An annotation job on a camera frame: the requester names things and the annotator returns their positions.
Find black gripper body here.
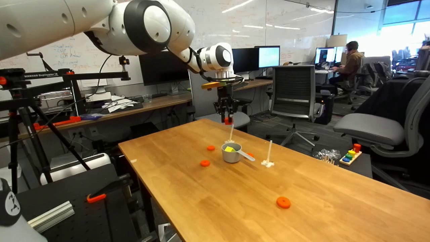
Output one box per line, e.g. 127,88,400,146
215,86,239,111

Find grey measuring cup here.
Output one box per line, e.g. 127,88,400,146
220,142,256,166

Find lit white monitor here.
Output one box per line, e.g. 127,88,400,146
256,45,282,70

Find long wooden desk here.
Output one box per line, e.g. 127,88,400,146
17,78,275,136

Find black mesh office chair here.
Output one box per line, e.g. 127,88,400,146
270,65,334,147

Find large black monitor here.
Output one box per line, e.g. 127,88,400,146
138,53,190,86

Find clear plastic bag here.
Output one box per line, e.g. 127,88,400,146
313,147,341,166

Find white paper pile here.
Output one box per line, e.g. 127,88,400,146
100,96,138,115

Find colourful stacking toy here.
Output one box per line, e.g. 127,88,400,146
338,143,362,167

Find seated person brown jacket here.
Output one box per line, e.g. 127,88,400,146
327,39,365,92

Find black side table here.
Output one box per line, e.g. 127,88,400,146
307,140,373,179

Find orange hook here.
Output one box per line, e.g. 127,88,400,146
86,193,108,206

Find white roll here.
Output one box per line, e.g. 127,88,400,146
39,152,111,186

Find orange plastic bar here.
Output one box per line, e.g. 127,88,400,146
32,116,83,134

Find black workbench surface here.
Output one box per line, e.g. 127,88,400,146
17,163,139,242

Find silver metal bar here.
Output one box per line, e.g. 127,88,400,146
26,199,76,234

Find black tripod with boom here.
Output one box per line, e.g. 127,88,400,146
0,53,133,194

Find black cap with white logo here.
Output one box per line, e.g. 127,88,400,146
0,178,22,228

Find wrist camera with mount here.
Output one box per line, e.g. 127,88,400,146
200,76,245,92

